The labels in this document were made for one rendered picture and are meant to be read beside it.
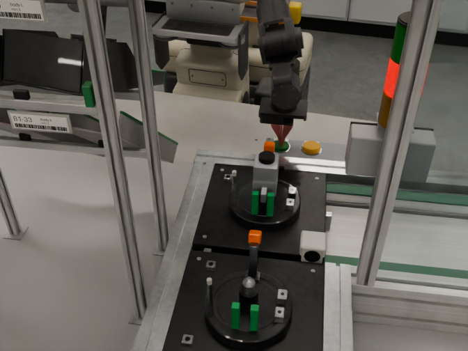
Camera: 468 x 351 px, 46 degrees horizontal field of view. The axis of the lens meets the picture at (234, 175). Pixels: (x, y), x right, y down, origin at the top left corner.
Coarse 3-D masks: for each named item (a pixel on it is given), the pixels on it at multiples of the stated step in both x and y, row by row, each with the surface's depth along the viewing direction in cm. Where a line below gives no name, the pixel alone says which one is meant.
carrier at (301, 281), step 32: (192, 256) 98; (224, 256) 98; (192, 288) 92; (224, 288) 90; (256, 288) 85; (288, 288) 92; (320, 288) 92; (192, 320) 87; (224, 320) 85; (256, 320) 81; (288, 320) 85; (320, 320) 87
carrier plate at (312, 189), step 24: (216, 168) 117; (240, 168) 117; (216, 192) 111; (312, 192) 111; (216, 216) 106; (312, 216) 106; (216, 240) 101; (240, 240) 101; (264, 240) 101; (288, 240) 101
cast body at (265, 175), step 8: (264, 152) 101; (256, 160) 101; (264, 160) 99; (272, 160) 100; (256, 168) 99; (264, 168) 99; (272, 168) 99; (256, 176) 100; (264, 176) 100; (272, 176) 100; (256, 184) 101; (264, 184) 100; (272, 184) 100; (264, 192) 100; (264, 200) 100
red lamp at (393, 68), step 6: (390, 60) 72; (390, 66) 73; (396, 66) 71; (390, 72) 73; (396, 72) 72; (390, 78) 73; (384, 84) 75; (390, 84) 73; (384, 90) 75; (390, 90) 74; (390, 96) 74
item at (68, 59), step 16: (16, 32) 76; (32, 32) 83; (48, 32) 87; (16, 48) 77; (32, 48) 76; (48, 48) 76; (64, 48) 75; (80, 48) 74; (112, 48) 81; (128, 48) 86; (16, 64) 78; (32, 64) 77; (48, 64) 76; (64, 64) 75; (80, 64) 75; (112, 64) 82; (128, 64) 87; (16, 80) 78; (32, 80) 77; (48, 80) 77; (64, 80) 76; (80, 80) 75; (112, 80) 83; (128, 80) 88; (160, 80) 100
